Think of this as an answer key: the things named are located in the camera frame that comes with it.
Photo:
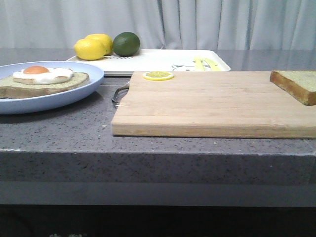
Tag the yellow lemon slice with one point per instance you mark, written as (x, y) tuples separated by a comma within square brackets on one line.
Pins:
[(158, 75)]

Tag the white bear tray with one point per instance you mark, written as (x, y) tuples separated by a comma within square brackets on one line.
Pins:
[(156, 60)]

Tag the fried egg toy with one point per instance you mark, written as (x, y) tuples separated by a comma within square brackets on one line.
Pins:
[(36, 75)]

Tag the rear yellow lemon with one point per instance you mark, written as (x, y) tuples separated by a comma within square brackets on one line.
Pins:
[(105, 39)]

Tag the bread slice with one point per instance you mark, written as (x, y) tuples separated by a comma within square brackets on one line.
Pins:
[(300, 84), (16, 90)]

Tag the front yellow lemon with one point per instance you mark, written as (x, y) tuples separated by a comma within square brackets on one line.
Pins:
[(89, 49)]

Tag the wooden cutting board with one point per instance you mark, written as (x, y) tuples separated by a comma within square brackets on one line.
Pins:
[(244, 104)]

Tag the metal cutting board handle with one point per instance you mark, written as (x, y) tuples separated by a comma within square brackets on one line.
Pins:
[(119, 93)]

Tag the light blue plate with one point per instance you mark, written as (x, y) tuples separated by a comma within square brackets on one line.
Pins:
[(42, 103)]

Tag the white curtain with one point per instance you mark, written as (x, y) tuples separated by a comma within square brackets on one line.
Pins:
[(169, 24)]

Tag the green lime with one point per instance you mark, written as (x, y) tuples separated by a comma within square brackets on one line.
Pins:
[(126, 44)]

